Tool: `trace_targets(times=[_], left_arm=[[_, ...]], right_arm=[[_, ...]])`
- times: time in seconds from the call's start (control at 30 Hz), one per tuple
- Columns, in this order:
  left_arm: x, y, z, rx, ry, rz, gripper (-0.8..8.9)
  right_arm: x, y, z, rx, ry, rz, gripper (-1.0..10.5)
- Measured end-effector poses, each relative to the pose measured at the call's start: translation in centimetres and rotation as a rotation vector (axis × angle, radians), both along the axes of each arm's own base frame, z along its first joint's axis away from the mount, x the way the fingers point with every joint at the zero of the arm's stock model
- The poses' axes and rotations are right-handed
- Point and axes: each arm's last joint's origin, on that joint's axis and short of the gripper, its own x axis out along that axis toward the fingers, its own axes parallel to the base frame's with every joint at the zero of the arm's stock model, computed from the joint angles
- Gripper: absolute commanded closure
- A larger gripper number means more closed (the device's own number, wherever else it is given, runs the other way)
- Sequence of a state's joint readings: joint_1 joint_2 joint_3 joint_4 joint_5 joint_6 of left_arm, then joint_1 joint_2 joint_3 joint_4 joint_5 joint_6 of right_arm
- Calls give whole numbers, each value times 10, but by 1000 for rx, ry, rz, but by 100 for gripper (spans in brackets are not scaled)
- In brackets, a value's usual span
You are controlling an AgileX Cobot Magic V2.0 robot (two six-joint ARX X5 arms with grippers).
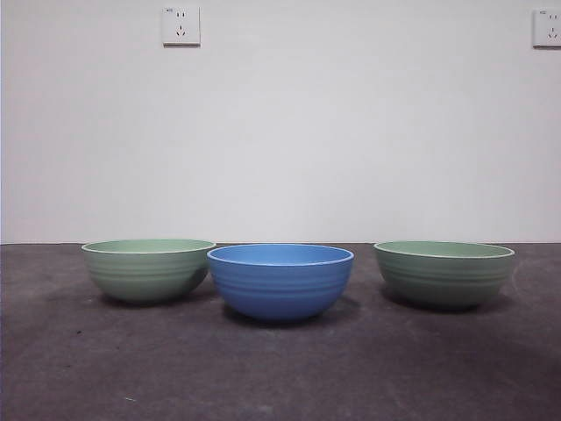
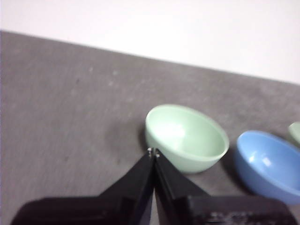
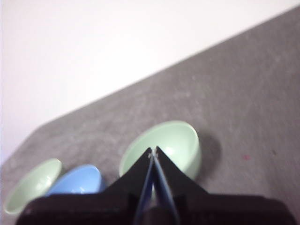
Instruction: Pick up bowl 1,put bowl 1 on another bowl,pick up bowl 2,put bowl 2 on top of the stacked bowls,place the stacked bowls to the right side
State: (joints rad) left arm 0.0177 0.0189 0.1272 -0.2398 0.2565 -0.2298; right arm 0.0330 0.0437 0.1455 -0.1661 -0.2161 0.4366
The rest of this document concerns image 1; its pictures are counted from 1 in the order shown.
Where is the green ribbed bowl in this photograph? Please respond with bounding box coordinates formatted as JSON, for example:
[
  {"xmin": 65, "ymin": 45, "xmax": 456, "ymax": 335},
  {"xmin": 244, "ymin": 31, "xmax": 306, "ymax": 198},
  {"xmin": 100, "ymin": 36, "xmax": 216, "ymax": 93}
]
[
  {"xmin": 373, "ymin": 239, "xmax": 516, "ymax": 308},
  {"xmin": 82, "ymin": 238, "xmax": 217, "ymax": 304}
]

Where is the blue ribbed bowl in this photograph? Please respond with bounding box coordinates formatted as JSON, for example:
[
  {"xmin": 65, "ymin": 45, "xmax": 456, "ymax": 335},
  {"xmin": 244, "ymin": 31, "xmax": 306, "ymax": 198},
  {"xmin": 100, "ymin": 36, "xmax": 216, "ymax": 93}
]
[{"xmin": 206, "ymin": 243, "xmax": 355, "ymax": 320}]

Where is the white wall socket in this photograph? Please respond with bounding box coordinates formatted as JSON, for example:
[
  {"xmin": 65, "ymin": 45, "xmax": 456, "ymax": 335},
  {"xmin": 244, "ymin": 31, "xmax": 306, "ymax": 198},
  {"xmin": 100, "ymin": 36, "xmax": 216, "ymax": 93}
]
[
  {"xmin": 532, "ymin": 8, "xmax": 561, "ymax": 49},
  {"xmin": 162, "ymin": 6, "xmax": 202, "ymax": 47}
]

